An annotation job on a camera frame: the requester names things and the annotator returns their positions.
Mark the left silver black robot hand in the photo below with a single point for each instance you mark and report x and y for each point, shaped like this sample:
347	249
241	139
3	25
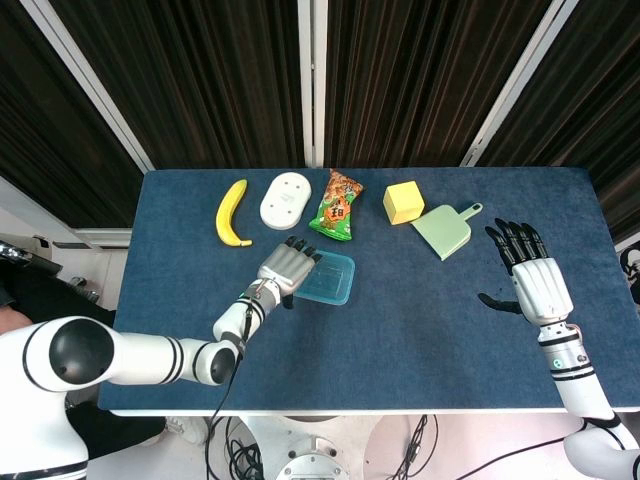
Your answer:
285	267

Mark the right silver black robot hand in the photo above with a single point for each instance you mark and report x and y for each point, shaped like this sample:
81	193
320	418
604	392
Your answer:
542	290

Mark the blue container lid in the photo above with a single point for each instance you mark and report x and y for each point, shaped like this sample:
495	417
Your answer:
330	275

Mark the white grey robot base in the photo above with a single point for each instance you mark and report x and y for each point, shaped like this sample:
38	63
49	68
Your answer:
310	460

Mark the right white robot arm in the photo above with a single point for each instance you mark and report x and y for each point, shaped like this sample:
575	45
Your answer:
580	390

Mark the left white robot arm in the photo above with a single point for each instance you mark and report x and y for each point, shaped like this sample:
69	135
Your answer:
145	360

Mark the clear plastic container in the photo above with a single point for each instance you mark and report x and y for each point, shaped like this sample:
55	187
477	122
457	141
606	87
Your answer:
350	292

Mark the white oval foam block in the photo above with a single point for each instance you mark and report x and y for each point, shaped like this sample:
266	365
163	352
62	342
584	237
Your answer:
285	200

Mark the green orange snack bag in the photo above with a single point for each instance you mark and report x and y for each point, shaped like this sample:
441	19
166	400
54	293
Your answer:
335	210

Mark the yellow banana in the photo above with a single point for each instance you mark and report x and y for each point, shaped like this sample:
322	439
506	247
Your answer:
227	215

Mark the black white printed sign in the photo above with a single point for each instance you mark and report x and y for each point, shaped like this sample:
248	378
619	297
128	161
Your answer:
631	275

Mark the light green dustpan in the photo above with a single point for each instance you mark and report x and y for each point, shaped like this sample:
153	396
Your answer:
442	232

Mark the yellow cube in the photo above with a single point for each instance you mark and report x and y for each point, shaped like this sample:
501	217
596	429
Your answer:
402	200

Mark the blue table cloth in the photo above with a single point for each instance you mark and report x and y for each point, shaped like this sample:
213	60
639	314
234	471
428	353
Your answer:
400	350

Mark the white shoe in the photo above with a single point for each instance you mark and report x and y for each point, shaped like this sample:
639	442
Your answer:
187	430

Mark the dark brown curtain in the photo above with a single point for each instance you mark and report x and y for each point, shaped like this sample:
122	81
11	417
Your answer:
200	75

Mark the white frame post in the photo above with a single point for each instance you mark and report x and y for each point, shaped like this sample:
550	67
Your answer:
311	75
85	75
520	75

